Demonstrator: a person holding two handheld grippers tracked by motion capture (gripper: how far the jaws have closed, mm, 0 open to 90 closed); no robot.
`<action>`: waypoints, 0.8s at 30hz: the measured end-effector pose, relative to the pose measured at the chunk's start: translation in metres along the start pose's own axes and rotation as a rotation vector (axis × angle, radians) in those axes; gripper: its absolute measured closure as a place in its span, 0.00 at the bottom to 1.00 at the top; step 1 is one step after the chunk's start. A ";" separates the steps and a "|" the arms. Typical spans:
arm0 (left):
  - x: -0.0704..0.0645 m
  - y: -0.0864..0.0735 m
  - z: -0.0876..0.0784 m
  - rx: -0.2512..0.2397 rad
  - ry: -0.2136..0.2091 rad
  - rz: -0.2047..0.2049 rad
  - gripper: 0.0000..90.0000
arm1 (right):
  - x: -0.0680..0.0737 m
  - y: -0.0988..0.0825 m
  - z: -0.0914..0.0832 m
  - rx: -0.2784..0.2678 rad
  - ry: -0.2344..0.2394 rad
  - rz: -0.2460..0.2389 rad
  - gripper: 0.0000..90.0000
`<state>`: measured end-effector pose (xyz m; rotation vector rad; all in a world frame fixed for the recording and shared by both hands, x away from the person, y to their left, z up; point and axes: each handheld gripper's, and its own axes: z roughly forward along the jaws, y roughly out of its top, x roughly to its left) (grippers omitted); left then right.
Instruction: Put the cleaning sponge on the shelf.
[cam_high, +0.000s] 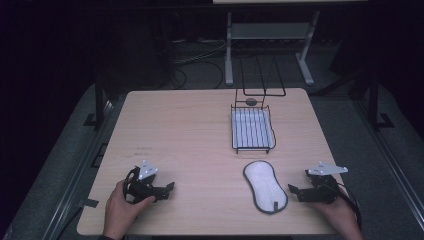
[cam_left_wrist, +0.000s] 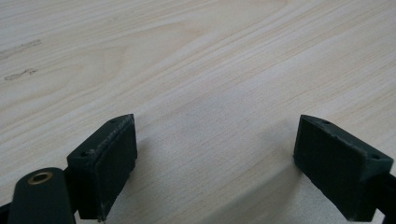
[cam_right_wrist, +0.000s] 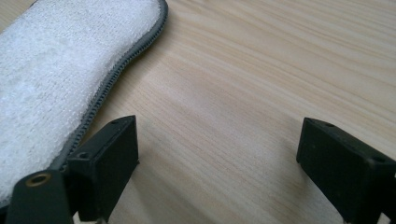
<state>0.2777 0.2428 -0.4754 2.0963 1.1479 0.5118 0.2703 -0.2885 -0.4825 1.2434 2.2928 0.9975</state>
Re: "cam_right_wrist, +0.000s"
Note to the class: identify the white towel with grey edge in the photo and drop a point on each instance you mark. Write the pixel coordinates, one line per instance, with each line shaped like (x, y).
(53, 77)

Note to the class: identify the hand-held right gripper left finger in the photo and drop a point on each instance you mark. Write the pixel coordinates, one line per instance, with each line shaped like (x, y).
(106, 165)

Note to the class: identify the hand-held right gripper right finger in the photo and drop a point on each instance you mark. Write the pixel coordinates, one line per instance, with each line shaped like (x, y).
(345, 168)

